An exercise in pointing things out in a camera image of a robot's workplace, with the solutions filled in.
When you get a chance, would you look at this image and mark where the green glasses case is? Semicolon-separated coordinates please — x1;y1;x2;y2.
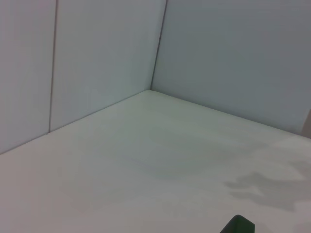
220;214;256;233

